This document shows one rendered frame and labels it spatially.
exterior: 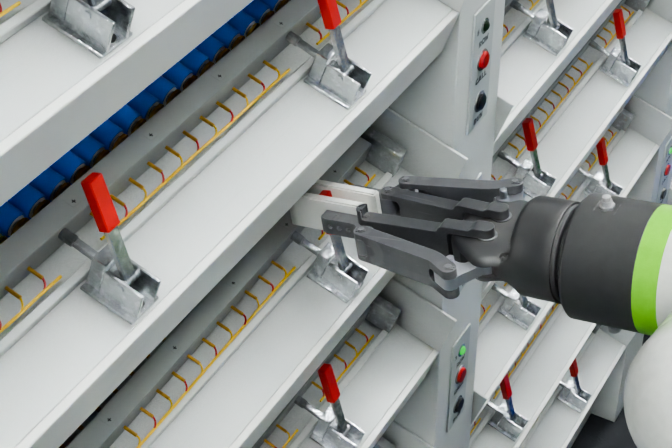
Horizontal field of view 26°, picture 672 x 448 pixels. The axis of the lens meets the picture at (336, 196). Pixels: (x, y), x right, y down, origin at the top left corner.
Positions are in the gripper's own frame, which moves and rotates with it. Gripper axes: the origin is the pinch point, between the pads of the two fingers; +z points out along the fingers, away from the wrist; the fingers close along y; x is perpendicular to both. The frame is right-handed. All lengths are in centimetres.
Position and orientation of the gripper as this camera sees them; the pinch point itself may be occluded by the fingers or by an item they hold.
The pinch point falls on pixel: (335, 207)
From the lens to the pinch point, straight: 114.5
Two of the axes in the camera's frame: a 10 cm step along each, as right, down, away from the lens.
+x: -1.5, -8.3, -5.3
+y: 5.0, -5.3, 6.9
